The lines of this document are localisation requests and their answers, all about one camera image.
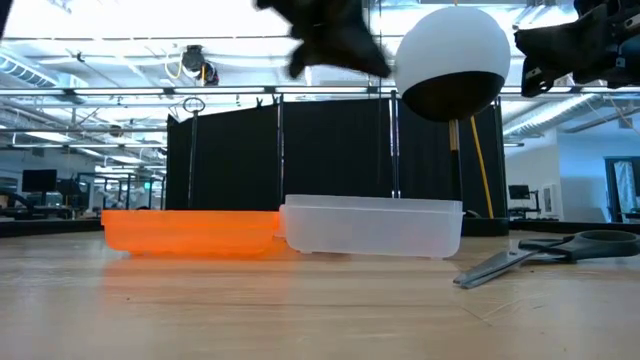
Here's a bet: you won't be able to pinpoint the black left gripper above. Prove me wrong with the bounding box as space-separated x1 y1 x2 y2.
254 0 394 81

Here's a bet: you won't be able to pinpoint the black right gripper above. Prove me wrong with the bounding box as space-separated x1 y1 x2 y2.
514 0 640 99

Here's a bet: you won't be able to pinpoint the clear plastic supply box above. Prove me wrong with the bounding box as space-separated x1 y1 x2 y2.
278 193 465 260

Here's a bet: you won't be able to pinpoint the orange perforated box lid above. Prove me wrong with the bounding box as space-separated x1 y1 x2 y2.
101 208 281 259

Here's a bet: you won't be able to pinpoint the white globe lamp black base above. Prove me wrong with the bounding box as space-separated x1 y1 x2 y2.
393 5 512 237

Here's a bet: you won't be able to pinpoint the silver partition pole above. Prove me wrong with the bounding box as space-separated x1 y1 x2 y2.
389 89 401 199

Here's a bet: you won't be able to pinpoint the black ceiling spotlight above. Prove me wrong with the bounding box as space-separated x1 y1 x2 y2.
180 44 220 87

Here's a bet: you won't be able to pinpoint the black curtain partition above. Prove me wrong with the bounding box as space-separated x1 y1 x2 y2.
164 94 509 221

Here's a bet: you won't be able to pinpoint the dark framed door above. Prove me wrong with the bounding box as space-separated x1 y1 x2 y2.
603 156 640 224

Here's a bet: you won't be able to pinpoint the yellow cable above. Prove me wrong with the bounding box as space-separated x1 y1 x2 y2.
469 115 495 220

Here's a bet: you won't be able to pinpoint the ring-topped metal stand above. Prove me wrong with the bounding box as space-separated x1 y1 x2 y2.
182 97 207 211

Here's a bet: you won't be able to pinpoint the black-handled scissors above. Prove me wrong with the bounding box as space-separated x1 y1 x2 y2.
452 229 640 290

